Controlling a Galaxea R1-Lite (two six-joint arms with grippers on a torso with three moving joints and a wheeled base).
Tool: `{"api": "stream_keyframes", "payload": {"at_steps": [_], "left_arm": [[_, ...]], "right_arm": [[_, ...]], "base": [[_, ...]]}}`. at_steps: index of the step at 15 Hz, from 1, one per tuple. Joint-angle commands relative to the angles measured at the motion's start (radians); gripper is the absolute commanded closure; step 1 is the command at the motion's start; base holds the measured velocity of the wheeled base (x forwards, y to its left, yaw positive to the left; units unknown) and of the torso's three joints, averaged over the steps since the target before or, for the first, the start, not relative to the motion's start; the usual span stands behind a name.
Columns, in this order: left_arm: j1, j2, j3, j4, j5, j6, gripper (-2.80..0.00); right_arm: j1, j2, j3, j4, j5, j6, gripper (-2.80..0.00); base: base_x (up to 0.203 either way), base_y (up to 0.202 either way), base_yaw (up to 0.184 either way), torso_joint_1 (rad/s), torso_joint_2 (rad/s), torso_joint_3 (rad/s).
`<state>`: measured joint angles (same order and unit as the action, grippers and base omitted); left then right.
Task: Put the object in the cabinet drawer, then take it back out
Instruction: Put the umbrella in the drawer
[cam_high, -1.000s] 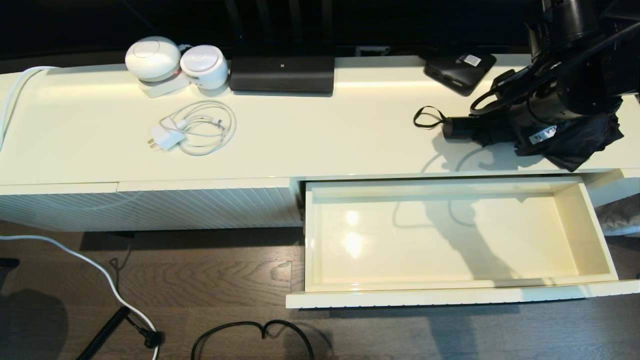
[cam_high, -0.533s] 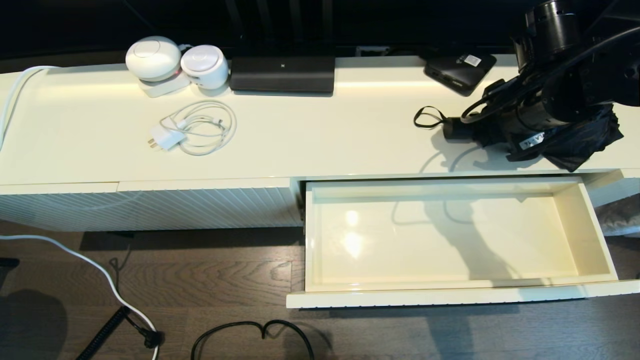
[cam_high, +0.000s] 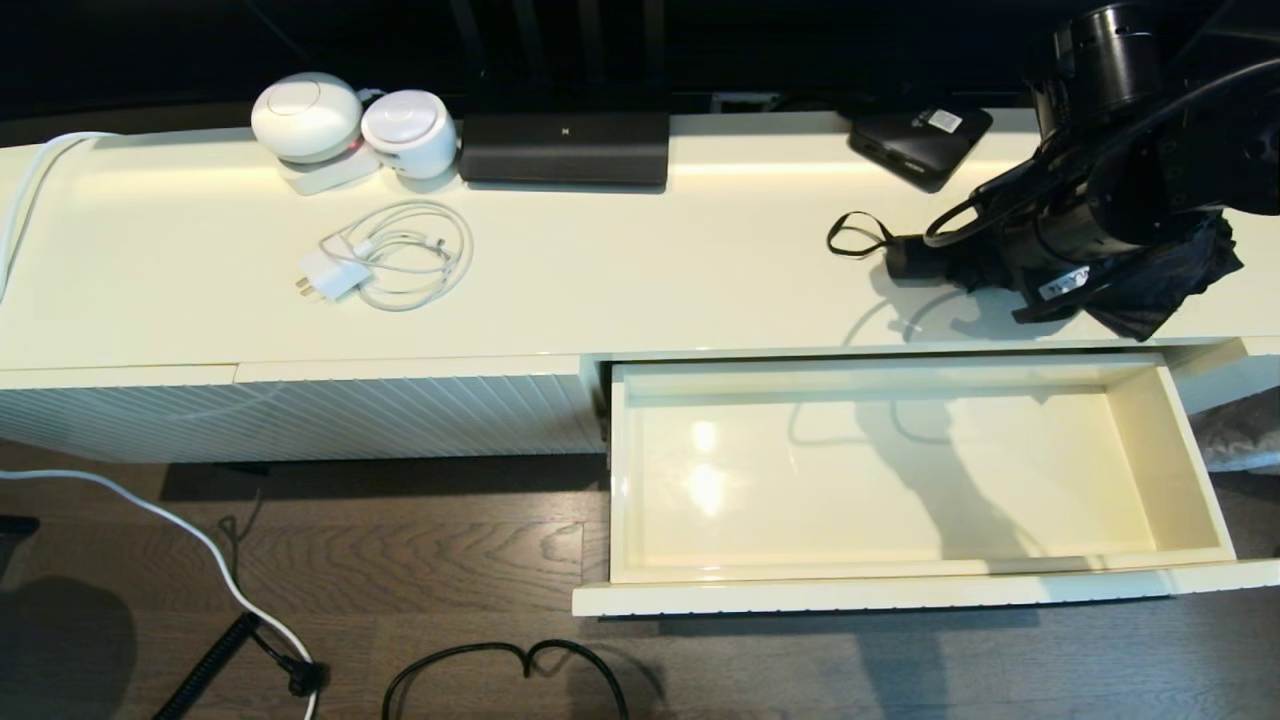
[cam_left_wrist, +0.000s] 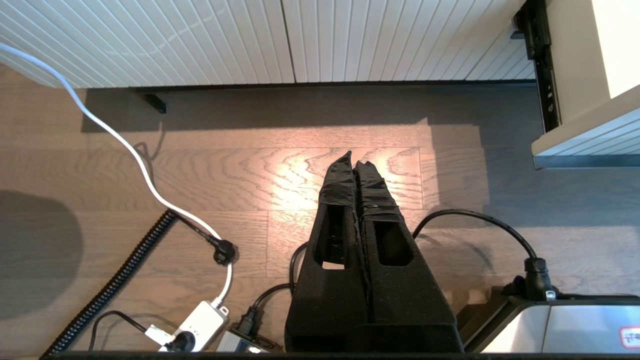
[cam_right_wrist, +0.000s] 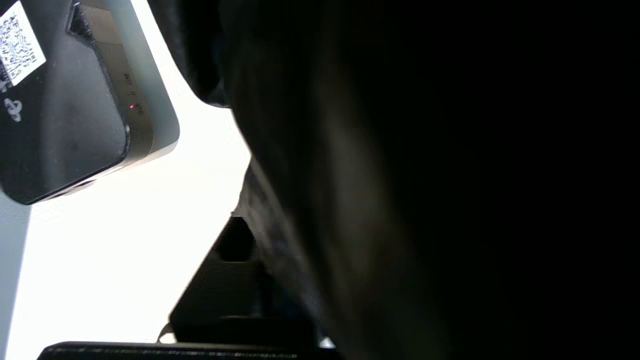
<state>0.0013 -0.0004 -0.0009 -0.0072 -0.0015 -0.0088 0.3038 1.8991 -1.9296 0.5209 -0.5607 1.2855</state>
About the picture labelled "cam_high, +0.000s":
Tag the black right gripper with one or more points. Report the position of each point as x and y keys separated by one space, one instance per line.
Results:
x=1075 y=250

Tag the black umbrella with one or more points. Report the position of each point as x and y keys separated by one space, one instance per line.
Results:
x=1170 y=290

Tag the white cabinet drawer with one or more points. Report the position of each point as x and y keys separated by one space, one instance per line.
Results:
x=900 y=480

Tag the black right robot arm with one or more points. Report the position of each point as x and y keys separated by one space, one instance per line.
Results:
x=1180 y=150

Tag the white ribbed tv cabinet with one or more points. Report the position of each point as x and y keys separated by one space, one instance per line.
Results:
x=650 y=280

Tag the black set-top box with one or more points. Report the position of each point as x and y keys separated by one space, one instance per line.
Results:
x=915 y=145

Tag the beige curtain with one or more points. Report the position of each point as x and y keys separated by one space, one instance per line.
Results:
x=1245 y=440

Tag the black rectangular speaker bar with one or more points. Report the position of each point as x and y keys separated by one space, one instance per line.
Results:
x=565 y=150

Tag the small white round device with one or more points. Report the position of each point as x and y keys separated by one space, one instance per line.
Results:
x=410 y=135

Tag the white charger plug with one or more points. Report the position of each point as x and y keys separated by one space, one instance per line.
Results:
x=330 y=275

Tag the white flat box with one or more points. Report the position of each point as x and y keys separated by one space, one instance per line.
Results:
x=330 y=178

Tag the large white round device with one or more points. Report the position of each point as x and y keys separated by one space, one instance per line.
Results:
x=305 y=118

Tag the white wall socket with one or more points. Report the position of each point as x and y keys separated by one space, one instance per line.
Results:
x=745 y=102

